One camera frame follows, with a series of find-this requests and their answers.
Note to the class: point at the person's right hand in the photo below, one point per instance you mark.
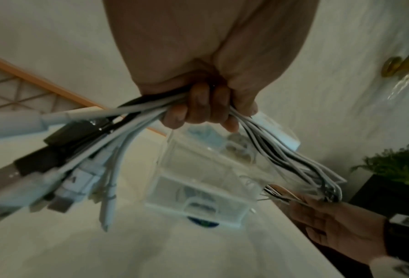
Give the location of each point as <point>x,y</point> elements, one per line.
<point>345,228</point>

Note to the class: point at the person's left hand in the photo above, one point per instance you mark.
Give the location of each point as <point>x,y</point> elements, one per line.
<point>208,40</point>

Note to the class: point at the white drawer organizer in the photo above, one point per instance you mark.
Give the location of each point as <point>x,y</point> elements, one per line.
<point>197,163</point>

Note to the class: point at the black plant pot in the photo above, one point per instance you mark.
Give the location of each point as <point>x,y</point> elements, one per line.
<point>379,201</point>

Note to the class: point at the black wristband with marker tags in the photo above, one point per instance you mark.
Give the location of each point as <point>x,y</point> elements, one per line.
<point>403,236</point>

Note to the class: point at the green potted plant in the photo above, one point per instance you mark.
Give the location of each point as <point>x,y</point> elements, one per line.
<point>396,165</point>

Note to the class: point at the blue table sticker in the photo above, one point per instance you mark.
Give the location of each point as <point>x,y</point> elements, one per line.
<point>204,222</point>

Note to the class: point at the orange-framed lattice screen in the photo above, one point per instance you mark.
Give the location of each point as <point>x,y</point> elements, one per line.
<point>36,78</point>

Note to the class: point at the white table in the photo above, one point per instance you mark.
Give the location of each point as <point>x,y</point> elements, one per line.
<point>156,249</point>

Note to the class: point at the brass wall fixture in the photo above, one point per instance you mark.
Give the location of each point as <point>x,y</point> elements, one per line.
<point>400,65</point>

